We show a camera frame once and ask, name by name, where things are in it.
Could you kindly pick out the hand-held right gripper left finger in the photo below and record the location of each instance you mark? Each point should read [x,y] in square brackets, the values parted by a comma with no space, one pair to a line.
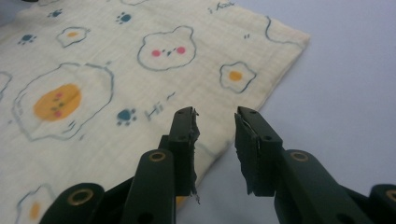
[183,155]

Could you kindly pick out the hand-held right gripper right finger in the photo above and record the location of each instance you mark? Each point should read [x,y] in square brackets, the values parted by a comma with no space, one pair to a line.
[258,155]

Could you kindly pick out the cream printed towel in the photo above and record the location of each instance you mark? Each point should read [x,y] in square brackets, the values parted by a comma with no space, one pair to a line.
[124,77]

